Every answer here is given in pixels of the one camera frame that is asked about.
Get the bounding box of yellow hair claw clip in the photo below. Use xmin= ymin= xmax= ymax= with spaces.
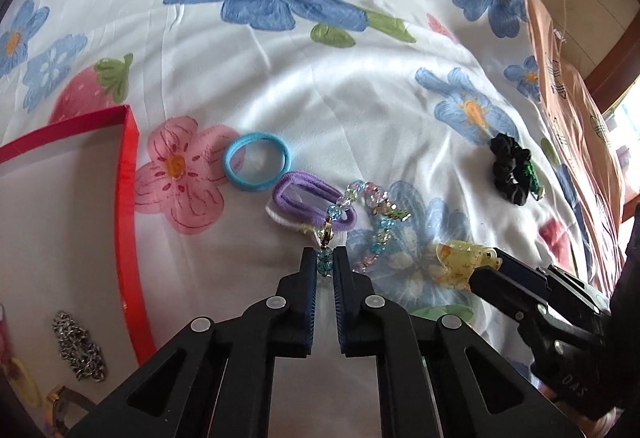
xmin=428 ymin=240 xmax=502 ymax=291

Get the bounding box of pastel crystal bead bracelet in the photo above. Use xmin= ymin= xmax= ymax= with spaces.
xmin=316 ymin=179 xmax=412 ymax=278

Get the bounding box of silver chain bracelet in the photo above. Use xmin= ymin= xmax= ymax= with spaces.
xmin=51 ymin=310 xmax=109 ymax=384

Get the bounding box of gold square wristwatch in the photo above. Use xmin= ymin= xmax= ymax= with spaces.
xmin=44 ymin=385 xmax=96 ymax=437

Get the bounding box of yellow hair tie ring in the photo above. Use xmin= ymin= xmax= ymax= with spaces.
xmin=3 ymin=356 xmax=44 ymax=410

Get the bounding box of purple hair tie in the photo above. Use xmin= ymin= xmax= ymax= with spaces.
xmin=264 ymin=170 xmax=358 ymax=236

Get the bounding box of pink bow hair clip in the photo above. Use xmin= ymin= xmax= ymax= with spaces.
xmin=0 ymin=305 xmax=10 ymax=363

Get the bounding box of red jewelry box tray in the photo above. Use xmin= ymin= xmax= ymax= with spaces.
xmin=1 ymin=106 xmax=155 ymax=437

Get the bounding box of black scrunchie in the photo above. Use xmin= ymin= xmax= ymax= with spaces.
xmin=489 ymin=132 xmax=532 ymax=206

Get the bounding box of peach patterned curtain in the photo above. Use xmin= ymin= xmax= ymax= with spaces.
xmin=525 ymin=0 xmax=625 ymax=296

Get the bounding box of floral white bed sheet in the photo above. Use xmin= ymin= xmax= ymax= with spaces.
xmin=1 ymin=0 xmax=611 ymax=437

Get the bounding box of green braided panda hair tie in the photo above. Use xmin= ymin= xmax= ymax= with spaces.
xmin=522 ymin=158 xmax=547 ymax=201

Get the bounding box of light blue hair tie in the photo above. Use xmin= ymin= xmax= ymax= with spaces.
xmin=222 ymin=131 xmax=293 ymax=192

